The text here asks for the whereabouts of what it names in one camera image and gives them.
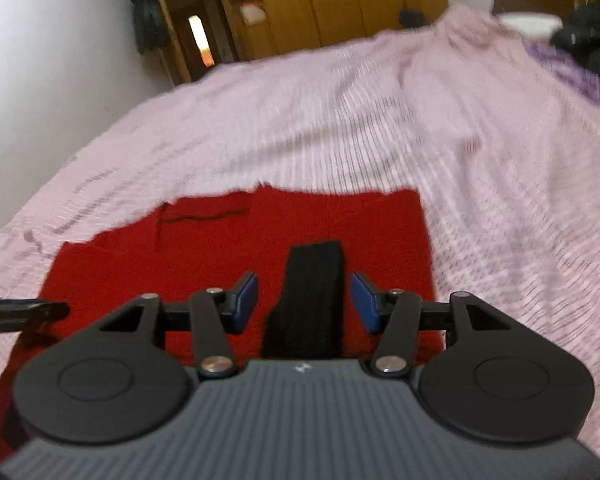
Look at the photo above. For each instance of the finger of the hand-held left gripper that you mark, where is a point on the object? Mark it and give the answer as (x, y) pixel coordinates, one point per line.
(20, 316)

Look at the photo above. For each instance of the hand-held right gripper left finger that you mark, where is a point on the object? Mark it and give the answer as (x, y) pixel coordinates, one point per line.
(245, 301)

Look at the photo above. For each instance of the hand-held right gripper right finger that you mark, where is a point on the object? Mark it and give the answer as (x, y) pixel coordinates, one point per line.
(364, 305)

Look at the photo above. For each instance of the red knitted sweater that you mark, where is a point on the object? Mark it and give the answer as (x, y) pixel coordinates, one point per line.
(205, 250)

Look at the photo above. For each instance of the dark hanging clothes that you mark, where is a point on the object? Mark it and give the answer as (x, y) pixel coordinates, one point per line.
(147, 20)

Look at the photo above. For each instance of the pink checked bed sheet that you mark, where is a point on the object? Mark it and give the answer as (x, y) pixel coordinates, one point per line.
(355, 125)

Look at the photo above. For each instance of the wooden door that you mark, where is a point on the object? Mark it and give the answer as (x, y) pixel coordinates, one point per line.
(195, 25)

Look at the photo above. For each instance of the white pink box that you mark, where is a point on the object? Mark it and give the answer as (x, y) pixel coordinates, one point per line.
(253, 13)

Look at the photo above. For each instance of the small black object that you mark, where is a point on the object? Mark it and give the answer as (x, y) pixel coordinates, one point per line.
(413, 18)

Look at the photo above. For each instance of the wooden wardrobe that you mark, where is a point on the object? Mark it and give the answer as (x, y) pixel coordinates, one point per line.
(340, 0)

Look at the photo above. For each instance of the purple cloth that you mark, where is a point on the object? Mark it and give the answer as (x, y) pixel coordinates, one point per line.
(565, 67)

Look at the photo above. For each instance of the white pillow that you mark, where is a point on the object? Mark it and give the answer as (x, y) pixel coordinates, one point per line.
(530, 22)

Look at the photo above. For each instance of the black jacket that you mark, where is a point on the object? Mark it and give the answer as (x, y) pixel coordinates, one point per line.
(590, 35)

